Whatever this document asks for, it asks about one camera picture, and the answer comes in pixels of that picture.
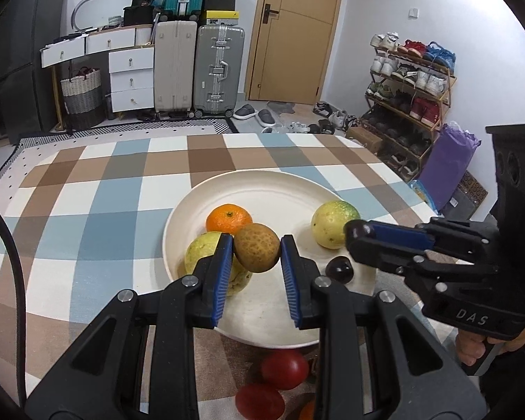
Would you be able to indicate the blue snack bag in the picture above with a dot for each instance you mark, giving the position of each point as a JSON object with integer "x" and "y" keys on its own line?
{"x": 424, "y": 194}

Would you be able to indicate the person's right forearm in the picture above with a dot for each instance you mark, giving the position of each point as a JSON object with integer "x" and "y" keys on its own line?
{"x": 516, "y": 389}

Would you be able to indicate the silver suitcase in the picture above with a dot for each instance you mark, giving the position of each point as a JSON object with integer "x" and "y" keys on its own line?
{"x": 218, "y": 74}

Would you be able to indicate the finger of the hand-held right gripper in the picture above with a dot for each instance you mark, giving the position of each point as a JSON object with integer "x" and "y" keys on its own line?
{"x": 385, "y": 253}
{"x": 402, "y": 234}

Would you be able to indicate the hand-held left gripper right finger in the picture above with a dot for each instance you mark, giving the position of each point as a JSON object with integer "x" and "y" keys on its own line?
{"x": 291, "y": 284}

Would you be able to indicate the yellow green guava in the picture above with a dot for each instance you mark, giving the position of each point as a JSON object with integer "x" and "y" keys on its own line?
{"x": 201, "y": 249}
{"x": 330, "y": 225}

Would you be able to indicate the yellow and black shoe box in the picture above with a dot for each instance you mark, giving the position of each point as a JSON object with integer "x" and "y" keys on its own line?
{"x": 221, "y": 18}

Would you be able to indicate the dark grey refrigerator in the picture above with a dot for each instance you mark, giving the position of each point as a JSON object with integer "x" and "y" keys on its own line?
{"x": 30, "y": 61}

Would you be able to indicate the person's right hand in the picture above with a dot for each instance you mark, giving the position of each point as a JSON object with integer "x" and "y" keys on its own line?
{"x": 470, "y": 348}

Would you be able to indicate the wooden door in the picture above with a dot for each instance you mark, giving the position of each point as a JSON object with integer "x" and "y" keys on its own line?
{"x": 295, "y": 43}

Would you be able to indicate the shoe rack with shoes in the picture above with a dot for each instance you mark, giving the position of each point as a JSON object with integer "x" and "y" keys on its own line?
{"x": 407, "y": 105}

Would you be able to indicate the orange mandarin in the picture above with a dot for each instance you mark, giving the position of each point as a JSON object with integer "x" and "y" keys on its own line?
{"x": 308, "y": 412}
{"x": 227, "y": 218}

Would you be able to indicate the cardboard box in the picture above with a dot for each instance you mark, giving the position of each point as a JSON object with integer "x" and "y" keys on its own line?
{"x": 364, "y": 139}

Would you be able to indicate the brown round fruit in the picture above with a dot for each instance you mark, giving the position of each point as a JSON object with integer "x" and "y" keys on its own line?
{"x": 257, "y": 247}

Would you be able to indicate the silver arched frame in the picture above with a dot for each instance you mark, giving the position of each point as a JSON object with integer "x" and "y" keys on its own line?
{"x": 81, "y": 4}

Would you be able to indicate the black storage box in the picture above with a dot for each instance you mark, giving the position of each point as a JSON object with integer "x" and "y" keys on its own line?
{"x": 138, "y": 16}

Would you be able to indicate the red tomato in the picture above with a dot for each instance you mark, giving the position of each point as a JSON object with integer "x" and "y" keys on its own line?
{"x": 284, "y": 369}
{"x": 259, "y": 402}

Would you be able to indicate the wicker basket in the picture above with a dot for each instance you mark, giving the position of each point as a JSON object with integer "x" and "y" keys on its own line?
{"x": 83, "y": 100}

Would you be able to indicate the purple bag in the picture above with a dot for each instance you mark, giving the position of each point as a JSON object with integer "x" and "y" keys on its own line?
{"x": 448, "y": 166}

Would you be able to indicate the cream round plate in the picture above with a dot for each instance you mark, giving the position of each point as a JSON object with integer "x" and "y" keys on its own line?
{"x": 262, "y": 315}

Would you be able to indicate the white drawer dresser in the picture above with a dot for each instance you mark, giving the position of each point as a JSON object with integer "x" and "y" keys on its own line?
{"x": 131, "y": 78}

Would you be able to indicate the dark purple plum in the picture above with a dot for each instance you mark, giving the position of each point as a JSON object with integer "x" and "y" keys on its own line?
{"x": 356, "y": 232}
{"x": 339, "y": 269}

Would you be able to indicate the white light switch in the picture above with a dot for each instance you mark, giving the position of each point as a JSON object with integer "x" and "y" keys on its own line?
{"x": 414, "y": 13}

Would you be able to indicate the brown doormat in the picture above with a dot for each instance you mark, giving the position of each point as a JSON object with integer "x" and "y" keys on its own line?
{"x": 470, "y": 194}

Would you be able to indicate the plain black shoe box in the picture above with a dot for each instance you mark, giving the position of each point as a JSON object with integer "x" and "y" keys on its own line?
{"x": 221, "y": 4}

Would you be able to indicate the beige suitcase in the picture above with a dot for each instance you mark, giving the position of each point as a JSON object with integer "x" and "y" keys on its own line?
{"x": 175, "y": 70}

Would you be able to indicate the grey slipper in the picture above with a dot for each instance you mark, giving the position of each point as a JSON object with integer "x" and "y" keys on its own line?
{"x": 245, "y": 111}
{"x": 267, "y": 117}

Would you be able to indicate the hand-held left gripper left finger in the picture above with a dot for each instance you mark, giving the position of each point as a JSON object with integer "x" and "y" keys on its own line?
{"x": 223, "y": 280}

